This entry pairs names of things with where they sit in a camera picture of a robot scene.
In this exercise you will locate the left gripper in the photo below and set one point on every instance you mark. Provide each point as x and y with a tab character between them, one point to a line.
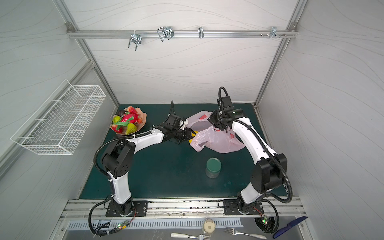
188	135

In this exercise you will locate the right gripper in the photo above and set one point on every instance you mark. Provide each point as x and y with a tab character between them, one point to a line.
216	122

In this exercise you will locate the pink plastic bag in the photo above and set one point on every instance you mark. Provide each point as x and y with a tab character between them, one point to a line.
210	137

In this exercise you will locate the yellow-green pear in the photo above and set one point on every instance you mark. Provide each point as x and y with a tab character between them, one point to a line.
131	128

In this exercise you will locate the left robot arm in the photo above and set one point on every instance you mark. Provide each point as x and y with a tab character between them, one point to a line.
118	158

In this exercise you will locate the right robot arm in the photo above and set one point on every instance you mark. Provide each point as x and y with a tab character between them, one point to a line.
269	176

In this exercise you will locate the clear jar green lid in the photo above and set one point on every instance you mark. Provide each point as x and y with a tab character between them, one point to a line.
213	168

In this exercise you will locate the pink fruit bowl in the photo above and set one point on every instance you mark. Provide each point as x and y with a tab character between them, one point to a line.
139	126

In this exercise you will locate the red dragon fruit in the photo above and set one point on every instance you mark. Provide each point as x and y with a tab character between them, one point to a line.
128	118

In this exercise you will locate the dark passion fruit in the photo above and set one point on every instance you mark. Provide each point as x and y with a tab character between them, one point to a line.
121	113

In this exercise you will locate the green round fruit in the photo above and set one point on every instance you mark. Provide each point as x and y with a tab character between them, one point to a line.
116	119

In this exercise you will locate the metal hook clamp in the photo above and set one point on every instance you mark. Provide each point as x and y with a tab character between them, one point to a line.
135	40
273	34
165	33
201	32

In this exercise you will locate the silver fork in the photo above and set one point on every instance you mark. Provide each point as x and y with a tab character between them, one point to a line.
235	232

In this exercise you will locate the blue knife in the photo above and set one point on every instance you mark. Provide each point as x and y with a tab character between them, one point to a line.
289	226

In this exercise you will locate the white vent strip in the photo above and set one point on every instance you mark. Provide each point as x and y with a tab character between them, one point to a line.
149	224

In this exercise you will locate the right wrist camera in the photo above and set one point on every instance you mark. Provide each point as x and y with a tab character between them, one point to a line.
226	105

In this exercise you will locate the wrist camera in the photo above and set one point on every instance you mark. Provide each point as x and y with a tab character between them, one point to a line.
226	105
173	122

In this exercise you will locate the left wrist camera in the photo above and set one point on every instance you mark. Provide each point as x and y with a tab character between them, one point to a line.
173	122

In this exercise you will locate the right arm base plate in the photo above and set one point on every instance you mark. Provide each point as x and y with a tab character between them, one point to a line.
231	207

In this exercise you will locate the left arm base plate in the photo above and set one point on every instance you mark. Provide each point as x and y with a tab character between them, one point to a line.
132	208

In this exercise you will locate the white handled fork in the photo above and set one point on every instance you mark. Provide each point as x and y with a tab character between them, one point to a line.
185	236

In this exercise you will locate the white wire basket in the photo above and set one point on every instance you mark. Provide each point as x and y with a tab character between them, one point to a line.
58	125

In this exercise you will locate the metal crossbar rail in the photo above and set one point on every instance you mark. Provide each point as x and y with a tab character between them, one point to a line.
179	34

